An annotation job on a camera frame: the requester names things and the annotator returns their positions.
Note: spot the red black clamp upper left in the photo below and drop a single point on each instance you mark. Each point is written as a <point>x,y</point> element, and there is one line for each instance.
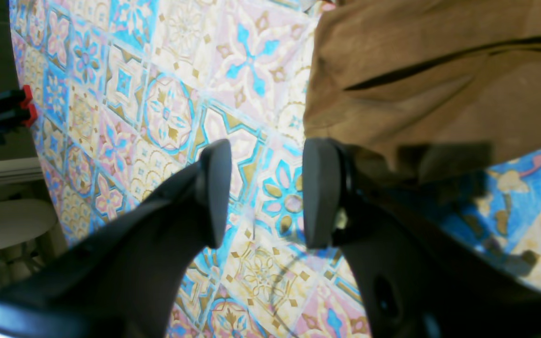
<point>16,110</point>

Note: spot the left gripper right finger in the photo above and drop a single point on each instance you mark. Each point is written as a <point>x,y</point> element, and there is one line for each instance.
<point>415,280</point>

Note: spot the brown t-shirt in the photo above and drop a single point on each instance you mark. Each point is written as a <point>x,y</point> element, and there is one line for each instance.
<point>427,89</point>

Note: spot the patterned colourful tablecloth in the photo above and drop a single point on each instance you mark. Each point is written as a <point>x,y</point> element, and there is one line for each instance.
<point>130,91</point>

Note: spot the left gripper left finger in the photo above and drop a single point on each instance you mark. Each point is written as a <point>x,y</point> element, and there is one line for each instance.
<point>122,281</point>

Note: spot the white cup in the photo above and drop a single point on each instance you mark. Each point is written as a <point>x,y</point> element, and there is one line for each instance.
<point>24,220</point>

